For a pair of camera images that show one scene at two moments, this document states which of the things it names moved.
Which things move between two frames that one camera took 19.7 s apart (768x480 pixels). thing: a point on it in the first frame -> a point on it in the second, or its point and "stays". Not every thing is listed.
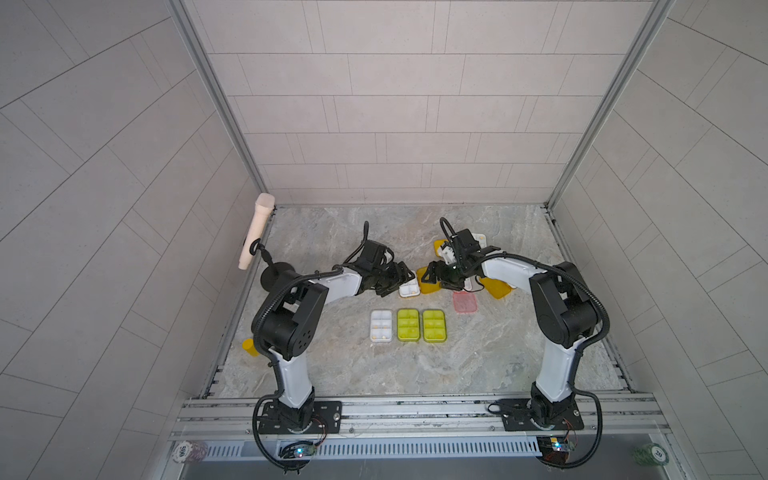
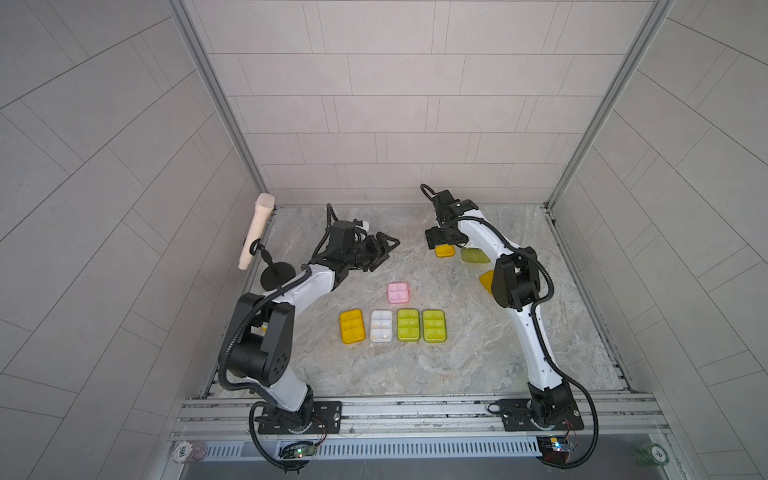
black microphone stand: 274,269 stays
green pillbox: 408,325 stays
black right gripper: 442,275 -> 437,230
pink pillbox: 465,302 -> 398,292
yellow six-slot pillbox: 425,287 -> 352,326
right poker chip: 652,454 stays
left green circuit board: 297,450 stays
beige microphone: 263,209 stays
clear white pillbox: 381,326 stays
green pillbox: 434,326 stays
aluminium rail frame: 422,417 stays
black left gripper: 393,277 -> 375,255
